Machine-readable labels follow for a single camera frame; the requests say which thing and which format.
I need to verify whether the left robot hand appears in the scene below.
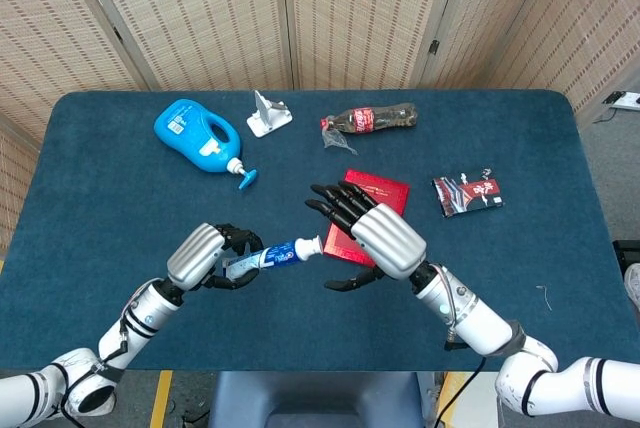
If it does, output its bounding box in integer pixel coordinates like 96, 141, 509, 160
166, 221, 265, 293

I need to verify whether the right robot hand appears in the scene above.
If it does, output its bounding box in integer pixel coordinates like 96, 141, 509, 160
304, 181, 428, 293

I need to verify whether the blue white toothpaste tube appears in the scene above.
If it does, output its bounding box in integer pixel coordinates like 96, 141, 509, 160
221, 234, 323, 270

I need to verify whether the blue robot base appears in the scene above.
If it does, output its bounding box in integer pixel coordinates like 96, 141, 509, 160
207, 370, 426, 428

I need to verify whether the red certificate folder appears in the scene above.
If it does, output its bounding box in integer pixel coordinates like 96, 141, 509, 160
322, 168, 411, 269

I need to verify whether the black red white box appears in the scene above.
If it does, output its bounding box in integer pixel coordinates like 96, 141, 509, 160
431, 165, 506, 220

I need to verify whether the blue pump detergent bottle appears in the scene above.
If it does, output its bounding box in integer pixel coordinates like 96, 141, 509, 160
153, 98, 259, 192

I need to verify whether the plastic cola bottle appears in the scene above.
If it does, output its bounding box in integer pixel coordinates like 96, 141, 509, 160
320, 102, 419, 156

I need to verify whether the white folding phone stand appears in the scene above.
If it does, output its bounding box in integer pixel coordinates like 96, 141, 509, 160
246, 90, 294, 139

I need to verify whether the woven folding screen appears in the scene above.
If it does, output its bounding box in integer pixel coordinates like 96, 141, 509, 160
0, 0, 640, 249

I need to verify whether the black box on floor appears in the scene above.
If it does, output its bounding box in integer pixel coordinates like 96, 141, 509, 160
611, 239, 640, 294

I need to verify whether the white power strip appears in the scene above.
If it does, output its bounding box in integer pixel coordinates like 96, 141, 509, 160
602, 90, 640, 113

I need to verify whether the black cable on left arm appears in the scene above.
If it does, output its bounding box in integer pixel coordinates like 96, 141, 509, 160
59, 292, 146, 422

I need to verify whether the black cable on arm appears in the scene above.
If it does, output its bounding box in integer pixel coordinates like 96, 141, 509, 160
435, 340, 489, 428
59, 292, 146, 422

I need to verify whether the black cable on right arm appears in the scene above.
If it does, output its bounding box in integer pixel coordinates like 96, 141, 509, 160
435, 340, 489, 428

